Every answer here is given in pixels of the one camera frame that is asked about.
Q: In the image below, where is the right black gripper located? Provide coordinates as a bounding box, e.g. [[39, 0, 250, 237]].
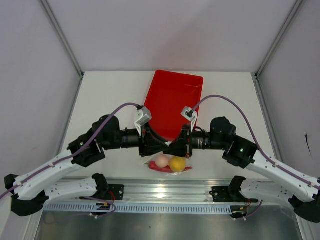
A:
[[163, 124, 227, 160]]

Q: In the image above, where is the clear zip top bag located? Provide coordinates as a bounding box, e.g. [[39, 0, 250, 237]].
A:
[[144, 152, 193, 175]]

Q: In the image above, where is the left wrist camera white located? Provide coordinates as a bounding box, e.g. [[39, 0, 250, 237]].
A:
[[134, 105, 152, 136]]

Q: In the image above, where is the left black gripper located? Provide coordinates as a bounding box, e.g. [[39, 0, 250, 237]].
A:
[[102, 122, 170, 158]]

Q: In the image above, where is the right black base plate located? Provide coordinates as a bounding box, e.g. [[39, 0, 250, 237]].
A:
[[209, 176, 258, 203]]

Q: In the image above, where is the slotted cable duct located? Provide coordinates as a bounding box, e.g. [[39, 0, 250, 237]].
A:
[[44, 201, 247, 215]]

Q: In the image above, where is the purple cable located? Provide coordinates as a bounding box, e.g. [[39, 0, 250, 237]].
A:
[[0, 102, 141, 220], [188, 94, 320, 188]]

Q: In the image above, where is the red plastic tray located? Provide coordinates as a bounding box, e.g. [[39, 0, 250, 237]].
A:
[[144, 70, 204, 142]]

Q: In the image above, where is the yellow bell pepper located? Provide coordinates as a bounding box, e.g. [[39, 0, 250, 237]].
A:
[[168, 156, 187, 173]]

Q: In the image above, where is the red chili pepper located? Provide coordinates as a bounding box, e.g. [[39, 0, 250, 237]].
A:
[[148, 161, 193, 174]]

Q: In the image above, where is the aluminium mounting rail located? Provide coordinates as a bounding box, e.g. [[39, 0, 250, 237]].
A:
[[49, 176, 276, 206]]

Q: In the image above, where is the left aluminium frame post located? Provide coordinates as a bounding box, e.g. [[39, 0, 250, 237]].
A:
[[37, 0, 85, 78]]

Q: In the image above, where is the right aluminium frame post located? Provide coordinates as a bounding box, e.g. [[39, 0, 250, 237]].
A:
[[255, 0, 306, 79]]

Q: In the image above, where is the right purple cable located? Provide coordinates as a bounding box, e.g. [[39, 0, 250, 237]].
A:
[[188, 94, 320, 188]]

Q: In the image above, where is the aluminium frame post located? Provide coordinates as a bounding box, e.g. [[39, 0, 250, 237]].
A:
[[37, 0, 85, 78], [255, 0, 306, 79]]

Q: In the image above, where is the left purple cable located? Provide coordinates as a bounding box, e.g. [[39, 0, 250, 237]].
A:
[[0, 102, 141, 220]]

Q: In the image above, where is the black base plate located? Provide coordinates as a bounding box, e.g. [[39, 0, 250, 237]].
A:
[[209, 176, 258, 203], [91, 184, 125, 201]]

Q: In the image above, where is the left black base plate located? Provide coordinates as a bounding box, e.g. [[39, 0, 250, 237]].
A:
[[91, 184, 125, 201]]

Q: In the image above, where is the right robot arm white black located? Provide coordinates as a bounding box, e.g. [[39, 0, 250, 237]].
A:
[[164, 117, 320, 223]]

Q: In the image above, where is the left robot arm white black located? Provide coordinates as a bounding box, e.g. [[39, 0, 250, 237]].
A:
[[4, 115, 170, 217]]

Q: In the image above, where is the pale egg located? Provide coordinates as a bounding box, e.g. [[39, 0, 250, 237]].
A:
[[154, 154, 170, 168]]

